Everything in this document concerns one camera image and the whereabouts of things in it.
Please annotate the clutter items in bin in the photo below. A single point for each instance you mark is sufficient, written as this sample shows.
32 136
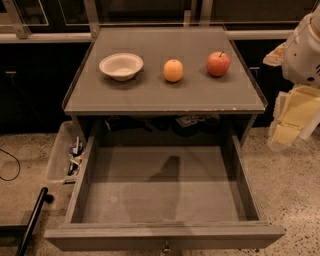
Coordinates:
75 152

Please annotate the orange fruit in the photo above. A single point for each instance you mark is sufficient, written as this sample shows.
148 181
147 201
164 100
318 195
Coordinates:
173 70

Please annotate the grey cabinet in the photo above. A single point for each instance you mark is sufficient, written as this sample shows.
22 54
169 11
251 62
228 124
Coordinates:
149 93

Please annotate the red apple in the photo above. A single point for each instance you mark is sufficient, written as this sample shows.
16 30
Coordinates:
218 64

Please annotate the metal railing frame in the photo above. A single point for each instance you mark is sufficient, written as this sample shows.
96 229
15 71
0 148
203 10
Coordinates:
81 20

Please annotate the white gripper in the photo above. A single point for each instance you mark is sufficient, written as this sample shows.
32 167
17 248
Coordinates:
301 61

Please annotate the brass drawer knob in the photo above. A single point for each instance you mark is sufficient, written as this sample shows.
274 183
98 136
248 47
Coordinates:
166 248

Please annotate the black bar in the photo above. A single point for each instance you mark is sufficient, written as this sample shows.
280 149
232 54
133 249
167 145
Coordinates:
44 197

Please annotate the white bowl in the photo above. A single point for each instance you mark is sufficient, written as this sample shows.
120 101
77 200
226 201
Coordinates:
121 66

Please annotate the open grey top drawer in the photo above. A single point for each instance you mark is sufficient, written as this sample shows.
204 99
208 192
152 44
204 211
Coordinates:
135 191

